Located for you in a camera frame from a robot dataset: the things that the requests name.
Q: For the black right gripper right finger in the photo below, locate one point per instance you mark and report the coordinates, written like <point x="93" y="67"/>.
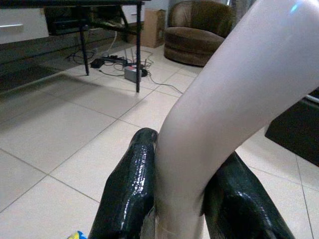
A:
<point x="236" y="206"/>

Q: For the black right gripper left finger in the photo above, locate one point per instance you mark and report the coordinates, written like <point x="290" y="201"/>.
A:
<point x="129" y="194"/>

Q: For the yellow and blue packet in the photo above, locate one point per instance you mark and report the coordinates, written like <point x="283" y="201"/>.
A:
<point x="77" y="235"/>

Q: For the black low furniture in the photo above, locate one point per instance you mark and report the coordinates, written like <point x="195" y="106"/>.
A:
<point x="296" y="124"/>

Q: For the grey router with antennas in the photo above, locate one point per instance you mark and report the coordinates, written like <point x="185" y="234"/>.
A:
<point x="132" y="72"/>

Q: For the black power adapter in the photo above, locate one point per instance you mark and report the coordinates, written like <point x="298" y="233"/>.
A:
<point x="96" y="63"/>

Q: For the black power strip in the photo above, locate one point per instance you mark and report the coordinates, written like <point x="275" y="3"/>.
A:
<point x="113" y="59"/>

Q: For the brown cardboard box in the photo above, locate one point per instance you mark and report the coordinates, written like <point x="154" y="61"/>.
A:
<point x="154" y="27"/>

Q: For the brown round armchair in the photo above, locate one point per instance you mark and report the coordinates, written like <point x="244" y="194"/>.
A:
<point x="197" y="35"/>

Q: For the black glass-top table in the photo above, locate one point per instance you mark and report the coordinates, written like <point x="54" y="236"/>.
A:
<point x="82" y="22"/>

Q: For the white drawer cabinet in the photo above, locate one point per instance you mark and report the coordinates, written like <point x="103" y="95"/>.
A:
<point x="22" y="22"/>

